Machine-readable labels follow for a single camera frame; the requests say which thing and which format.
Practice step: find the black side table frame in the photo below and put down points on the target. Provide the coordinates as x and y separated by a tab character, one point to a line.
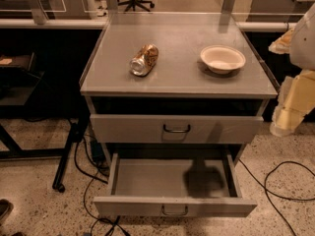
25	94

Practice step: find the grey drawer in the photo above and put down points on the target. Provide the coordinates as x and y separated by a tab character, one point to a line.
176	129
188	186

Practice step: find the dark shoe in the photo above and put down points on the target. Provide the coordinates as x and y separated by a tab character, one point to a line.
5	208

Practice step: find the yellow foam-covered gripper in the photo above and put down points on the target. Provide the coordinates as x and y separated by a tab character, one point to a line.
303	40

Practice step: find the grey drawer cabinet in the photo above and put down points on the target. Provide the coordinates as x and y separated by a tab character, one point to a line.
180	83

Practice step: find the white horizontal rail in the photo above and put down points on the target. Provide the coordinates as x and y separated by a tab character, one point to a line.
100	24

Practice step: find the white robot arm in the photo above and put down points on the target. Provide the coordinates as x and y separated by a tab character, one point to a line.
307	25

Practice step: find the white paper bowl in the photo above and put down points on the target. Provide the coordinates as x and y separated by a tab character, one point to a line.
222	59

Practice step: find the crushed gold soda can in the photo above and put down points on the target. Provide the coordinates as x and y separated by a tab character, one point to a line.
144	61

